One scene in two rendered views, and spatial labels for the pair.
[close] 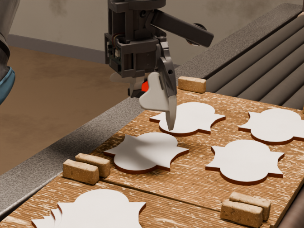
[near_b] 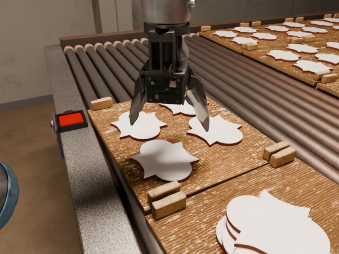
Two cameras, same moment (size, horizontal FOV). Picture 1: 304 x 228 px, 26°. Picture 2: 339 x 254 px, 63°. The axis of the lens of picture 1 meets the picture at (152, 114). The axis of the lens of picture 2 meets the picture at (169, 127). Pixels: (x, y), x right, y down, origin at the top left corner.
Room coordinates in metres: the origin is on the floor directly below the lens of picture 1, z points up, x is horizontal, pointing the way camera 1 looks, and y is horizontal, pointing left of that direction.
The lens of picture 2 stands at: (0.73, 0.38, 1.30)
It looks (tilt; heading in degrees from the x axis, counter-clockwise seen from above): 32 degrees down; 305
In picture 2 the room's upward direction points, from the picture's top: straight up
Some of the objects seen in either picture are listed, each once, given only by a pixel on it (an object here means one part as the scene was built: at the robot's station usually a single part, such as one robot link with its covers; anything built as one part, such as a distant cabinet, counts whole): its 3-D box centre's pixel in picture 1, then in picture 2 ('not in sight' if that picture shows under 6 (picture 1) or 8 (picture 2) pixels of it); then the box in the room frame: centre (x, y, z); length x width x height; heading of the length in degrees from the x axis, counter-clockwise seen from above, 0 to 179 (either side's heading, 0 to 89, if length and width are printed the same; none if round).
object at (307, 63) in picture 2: not in sight; (306, 57); (0.91, -0.89, 0.94); 0.41 x 0.35 x 0.04; 148
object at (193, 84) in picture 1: (192, 84); (101, 103); (1.28, -0.08, 0.95); 0.06 x 0.02 x 0.03; 63
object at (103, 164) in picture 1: (92, 164); (164, 193); (0.93, 0.10, 0.95); 0.06 x 0.02 x 0.03; 63
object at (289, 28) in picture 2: not in sight; (296, 29); (1.07, -1.41, 0.94); 0.41 x 0.35 x 0.04; 149
